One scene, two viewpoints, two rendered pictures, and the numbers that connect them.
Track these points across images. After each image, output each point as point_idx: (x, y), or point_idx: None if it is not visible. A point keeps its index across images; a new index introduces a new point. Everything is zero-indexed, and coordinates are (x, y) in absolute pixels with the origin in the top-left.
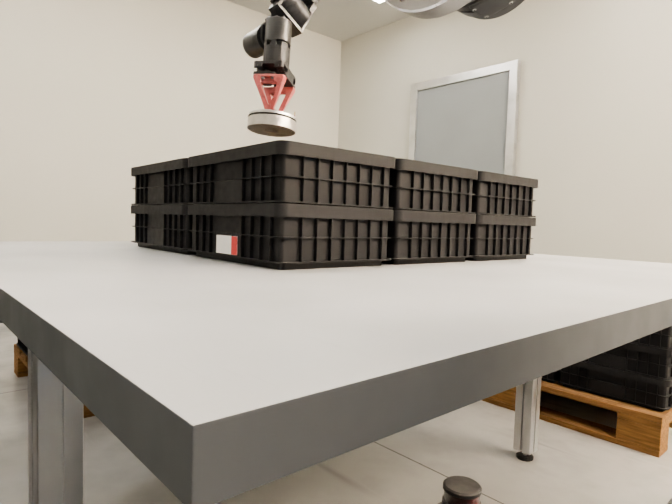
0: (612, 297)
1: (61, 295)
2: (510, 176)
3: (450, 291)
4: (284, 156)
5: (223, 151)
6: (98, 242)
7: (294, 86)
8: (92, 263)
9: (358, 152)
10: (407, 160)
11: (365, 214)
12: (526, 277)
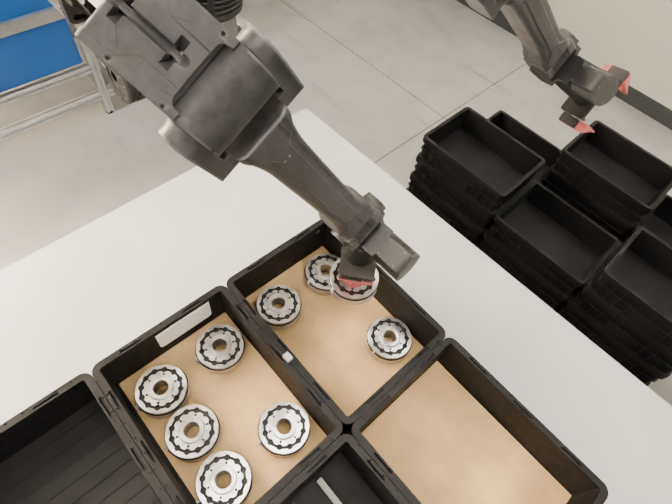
0: (159, 200)
1: (379, 180)
2: (12, 417)
3: (233, 206)
4: (324, 228)
5: (387, 274)
6: None
7: (338, 271)
8: (439, 280)
9: (266, 254)
10: (212, 289)
11: None
12: (154, 268)
